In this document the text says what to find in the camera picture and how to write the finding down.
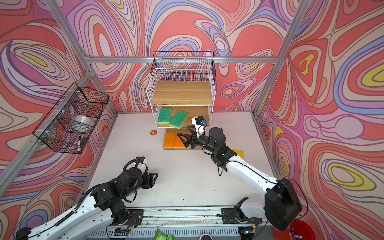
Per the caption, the white wire wooden shelf rack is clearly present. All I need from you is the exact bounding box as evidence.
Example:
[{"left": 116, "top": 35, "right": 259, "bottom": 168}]
[{"left": 146, "top": 68, "right": 217, "bottom": 146}]

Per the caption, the yellow sponge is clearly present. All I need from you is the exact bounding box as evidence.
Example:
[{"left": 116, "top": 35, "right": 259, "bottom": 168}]
[
  {"left": 234, "top": 150, "right": 244, "bottom": 159},
  {"left": 169, "top": 111, "right": 189, "bottom": 129}
]

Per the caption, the black wire basket behind shelf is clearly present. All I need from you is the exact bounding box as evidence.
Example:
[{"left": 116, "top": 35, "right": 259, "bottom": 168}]
[{"left": 149, "top": 50, "right": 216, "bottom": 86}]

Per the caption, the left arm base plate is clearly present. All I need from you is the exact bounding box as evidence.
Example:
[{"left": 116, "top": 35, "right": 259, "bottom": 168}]
[{"left": 113, "top": 209, "right": 144, "bottom": 227}]

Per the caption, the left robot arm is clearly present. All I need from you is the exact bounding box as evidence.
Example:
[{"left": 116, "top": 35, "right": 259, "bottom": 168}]
[{"left": 16, "top": 167, "right": 158, "bottom": 240}]

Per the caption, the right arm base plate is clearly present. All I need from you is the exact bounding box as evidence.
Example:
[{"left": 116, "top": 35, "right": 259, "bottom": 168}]
[{"left": 217, "top": 208, "right": 263, "bottom": 226}]

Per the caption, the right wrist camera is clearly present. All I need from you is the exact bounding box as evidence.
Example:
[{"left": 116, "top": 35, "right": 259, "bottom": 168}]
[{"left": 192, "top": 116, "right": 207, "bottom": 138}]

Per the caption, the black wire basket on wall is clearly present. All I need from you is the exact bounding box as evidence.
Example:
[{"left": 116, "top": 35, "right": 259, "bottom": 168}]
[{"left": 33, "top": 83, "right": 109, "bottom": 154}]

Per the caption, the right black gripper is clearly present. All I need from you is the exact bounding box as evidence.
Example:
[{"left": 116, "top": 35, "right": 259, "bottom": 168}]
[{"left": 177, "top": 125, "right": 217, "bottom": 154}]

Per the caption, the orange sponge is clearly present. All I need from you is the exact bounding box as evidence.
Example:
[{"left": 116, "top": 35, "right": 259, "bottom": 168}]
[
  {"left": 163, "top": 134, "right": 175, "bottom": 150},
  {"left": 173, "top": 134, "right": 186, "bottom": 150}
]

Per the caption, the green sponge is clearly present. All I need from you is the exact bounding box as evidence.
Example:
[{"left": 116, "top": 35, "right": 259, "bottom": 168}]
[{"left": 157, "top": 108, "right": 173, "bottom": 127}]

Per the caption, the red bucket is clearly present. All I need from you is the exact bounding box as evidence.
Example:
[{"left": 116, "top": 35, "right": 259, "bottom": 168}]
[{"left": 273, "top": 220, "right": 317, "bottom": 240}]

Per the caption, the aluminium front rail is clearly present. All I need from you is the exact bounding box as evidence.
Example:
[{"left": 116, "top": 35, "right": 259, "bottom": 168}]
[{"left": 86, "top": 205, "right": 304, "bottom": 229}]

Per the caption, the green snack bag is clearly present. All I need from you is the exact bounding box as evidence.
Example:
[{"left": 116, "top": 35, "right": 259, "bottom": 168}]
[{"left": 153, "top": 229, "right": 174, "bottom": 240}]

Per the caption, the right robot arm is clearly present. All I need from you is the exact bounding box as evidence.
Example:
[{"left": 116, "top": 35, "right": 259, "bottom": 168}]
[{"left": 177, "top": 127, "right": 303, "bottom": 232}]

